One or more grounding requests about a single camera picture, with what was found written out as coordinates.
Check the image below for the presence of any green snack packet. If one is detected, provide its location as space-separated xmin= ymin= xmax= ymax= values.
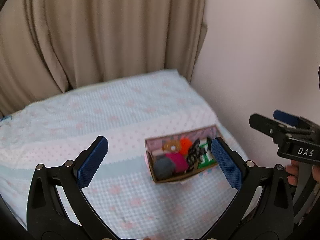
xmin=198 ymin=143 xmax=217 ymax=168

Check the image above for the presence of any black printed fabric scarf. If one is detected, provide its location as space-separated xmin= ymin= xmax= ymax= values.
xmin=186 ymin=138 xmax=204 ymax=172

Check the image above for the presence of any orange fluffy pom-pom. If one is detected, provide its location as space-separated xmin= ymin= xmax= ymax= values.
xmin=179 ymin=138 xmax=193 ymax=156

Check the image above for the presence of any grey fuzzy scrunchie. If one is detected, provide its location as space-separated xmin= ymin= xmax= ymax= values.
xmin=153 ymin=157 xmax=176 ymax=180

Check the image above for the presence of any magenta soft pouch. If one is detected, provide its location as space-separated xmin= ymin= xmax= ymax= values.
xmin=165 ymin=153 xmax=189 ymax=173

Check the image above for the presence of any person's right hand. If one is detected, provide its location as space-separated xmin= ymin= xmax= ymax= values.
xmin=285 ymin=160 xmax=320 ymax=186

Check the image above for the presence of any brown bear hair clip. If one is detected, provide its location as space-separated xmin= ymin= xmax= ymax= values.
xmin=162 ymin=140 xmax=181 ymax=152

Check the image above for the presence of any pink cardboard box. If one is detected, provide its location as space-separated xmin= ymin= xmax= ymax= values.
xmin=145 ymin=125 xmax=221 ymax=184

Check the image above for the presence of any light blue patterned blanket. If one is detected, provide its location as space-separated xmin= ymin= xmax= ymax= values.
xmin=1 ymin=70 xmax=242 ymax=239

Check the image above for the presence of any beige curtain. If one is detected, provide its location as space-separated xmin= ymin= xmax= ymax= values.
xmin=1 ymin=0 xmax=207 ymax=116

